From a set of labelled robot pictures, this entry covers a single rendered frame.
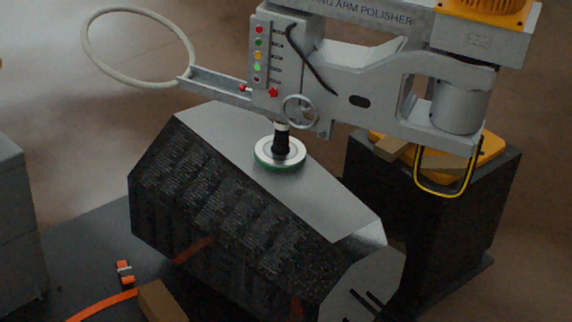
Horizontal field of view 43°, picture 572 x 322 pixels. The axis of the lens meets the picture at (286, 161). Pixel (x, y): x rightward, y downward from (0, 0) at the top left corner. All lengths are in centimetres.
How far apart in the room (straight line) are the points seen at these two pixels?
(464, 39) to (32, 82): 353
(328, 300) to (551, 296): 160
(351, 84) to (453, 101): 36
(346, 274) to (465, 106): 75
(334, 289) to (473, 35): 105
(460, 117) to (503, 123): 266
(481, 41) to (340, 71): 51
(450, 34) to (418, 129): 40
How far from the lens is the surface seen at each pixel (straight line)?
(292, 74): 266
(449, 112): 256
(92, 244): 392
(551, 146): 513
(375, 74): 255
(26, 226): 341
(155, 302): 345
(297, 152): 300
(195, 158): 314
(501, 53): 239
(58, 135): 473
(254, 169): 299
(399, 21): 243
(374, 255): 279
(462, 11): 236
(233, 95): 289
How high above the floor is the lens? 272
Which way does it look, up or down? 37 degrees down
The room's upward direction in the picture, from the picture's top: 5 degrees clockwise
